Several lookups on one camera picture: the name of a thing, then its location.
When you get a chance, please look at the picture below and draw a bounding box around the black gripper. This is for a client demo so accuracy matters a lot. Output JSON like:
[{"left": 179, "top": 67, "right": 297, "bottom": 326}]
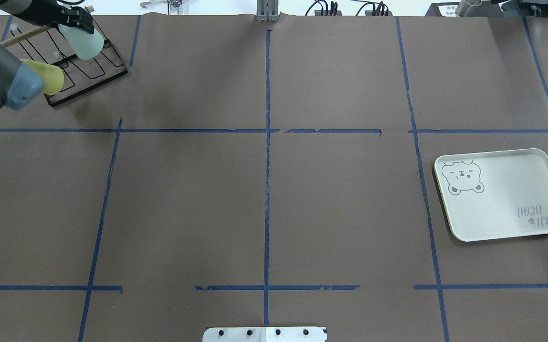
[{"left": 12, "top": 0, "right": 94, "bottom": 34}]

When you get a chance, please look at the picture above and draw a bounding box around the green cup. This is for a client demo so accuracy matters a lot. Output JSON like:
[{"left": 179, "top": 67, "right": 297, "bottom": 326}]
[{"left": 58, "top": 24, "right": 104, "bottom": 60}]

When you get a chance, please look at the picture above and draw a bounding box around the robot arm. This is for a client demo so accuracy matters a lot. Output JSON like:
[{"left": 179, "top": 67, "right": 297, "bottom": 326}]
[{"left": 0, "top": 0, "right": 104, "bottom": 110}]

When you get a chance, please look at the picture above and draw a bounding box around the yellow cup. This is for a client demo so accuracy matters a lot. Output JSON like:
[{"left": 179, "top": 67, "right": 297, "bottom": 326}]
[{"left": 20, "top": 58, "right": 64, "bottom": 96}]

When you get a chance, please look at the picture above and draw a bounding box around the small metal cup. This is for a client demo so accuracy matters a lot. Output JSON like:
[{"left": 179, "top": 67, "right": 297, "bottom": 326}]
[{"left": 455, "top": 0, "right": 482, "bottom": 17}]

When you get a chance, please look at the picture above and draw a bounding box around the cream bear tray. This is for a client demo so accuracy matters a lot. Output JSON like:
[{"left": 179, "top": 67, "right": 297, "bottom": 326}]
[{"left": 433, "top": 149, "right": 548, "bottom": 242}]

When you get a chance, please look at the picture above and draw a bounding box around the black wire cup rack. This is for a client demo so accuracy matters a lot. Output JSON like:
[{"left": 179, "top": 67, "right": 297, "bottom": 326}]
[{"left": 0, "top": 6, "right": 129, "bottom": 108}]

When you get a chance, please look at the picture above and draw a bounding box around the aluminium frame post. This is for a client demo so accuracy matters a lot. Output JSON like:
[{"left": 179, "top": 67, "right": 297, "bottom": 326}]
[{"left": 256, "top": 0, "right": 280, "bottom": 22}]

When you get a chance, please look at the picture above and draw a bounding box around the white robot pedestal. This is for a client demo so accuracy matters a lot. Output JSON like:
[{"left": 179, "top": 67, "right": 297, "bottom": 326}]
[{"left": 202, "top": 326, "right": 328, "bottom": 342}]

